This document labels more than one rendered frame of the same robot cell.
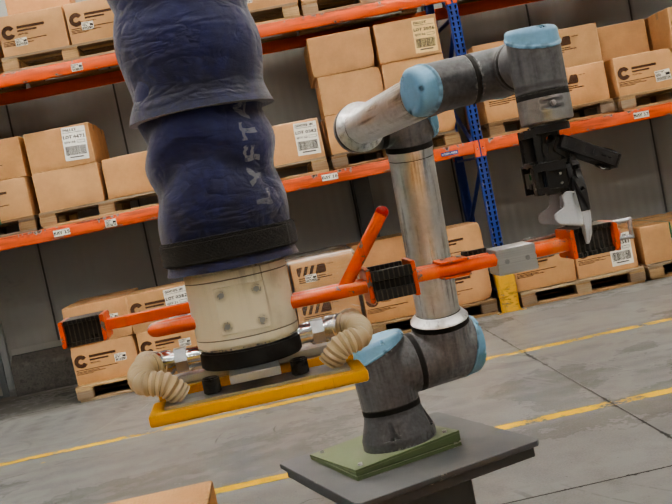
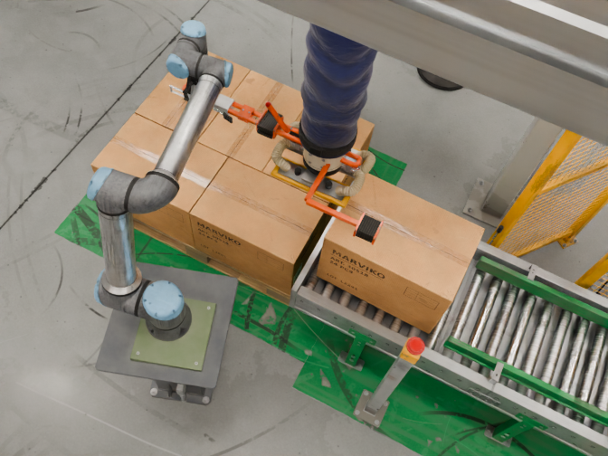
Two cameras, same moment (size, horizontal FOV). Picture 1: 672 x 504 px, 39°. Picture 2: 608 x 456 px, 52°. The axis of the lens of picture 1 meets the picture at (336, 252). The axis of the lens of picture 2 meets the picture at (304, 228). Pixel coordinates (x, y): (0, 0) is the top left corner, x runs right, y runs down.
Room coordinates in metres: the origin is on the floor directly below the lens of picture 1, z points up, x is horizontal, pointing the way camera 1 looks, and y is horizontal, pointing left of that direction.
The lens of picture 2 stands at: (2.96, 0.76, 3.29)
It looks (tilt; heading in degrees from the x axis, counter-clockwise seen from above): 61 degrees down; 204
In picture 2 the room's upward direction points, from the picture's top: 8 degrees clockwise
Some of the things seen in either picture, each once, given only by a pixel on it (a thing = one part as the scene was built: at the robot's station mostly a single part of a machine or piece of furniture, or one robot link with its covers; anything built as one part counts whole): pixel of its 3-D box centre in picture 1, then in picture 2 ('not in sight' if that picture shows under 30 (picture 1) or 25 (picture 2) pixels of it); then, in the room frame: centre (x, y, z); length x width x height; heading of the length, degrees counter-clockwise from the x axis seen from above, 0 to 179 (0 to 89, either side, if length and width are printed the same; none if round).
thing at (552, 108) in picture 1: (546, 111); not in sight; (1.62, -0.40, 1.49); 0.10 x 0.09 x 0.05; 5
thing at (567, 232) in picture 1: (587, 239); not in sight; (1.62, -0.43, 1.27); 0.08 x 0.07 x 0.05; 96
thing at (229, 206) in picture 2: not in sight; (239, 164); (1.31, -0.45, 0.34); 1.20 x 1.00 x 0.40; 95
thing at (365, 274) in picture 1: (389, 280); (270, 124); (1.59, -0.08, 1.27); 0.10 x 0.08 x 0.06; 6
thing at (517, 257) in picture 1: (511, 258); (223, 105); (1.61, -0.29, 1.26); 0.07 x 0.07 x 0.04; 6
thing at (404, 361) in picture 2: not in sight; (389, 383); (2.00, 0.86, 0.50); 0.07 x 0.07 x 1.00; 5
